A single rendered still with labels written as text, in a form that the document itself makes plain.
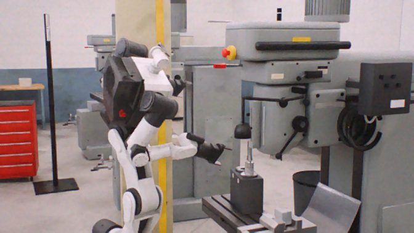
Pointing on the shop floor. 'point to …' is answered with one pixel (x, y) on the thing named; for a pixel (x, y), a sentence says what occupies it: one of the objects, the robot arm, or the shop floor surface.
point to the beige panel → (153, 39)
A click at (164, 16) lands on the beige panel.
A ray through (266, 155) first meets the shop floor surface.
